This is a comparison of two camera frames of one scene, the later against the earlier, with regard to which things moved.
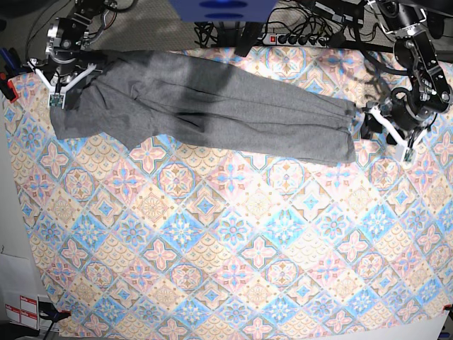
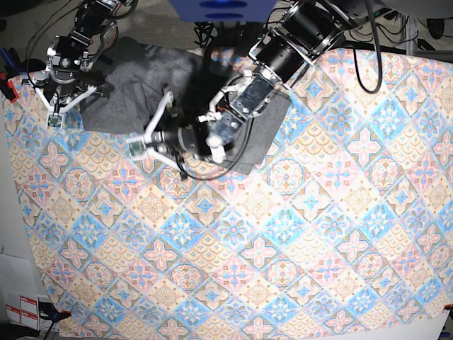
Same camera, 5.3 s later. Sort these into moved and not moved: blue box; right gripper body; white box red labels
Moved: right gripper body
Not moved: white box red labels; blue box
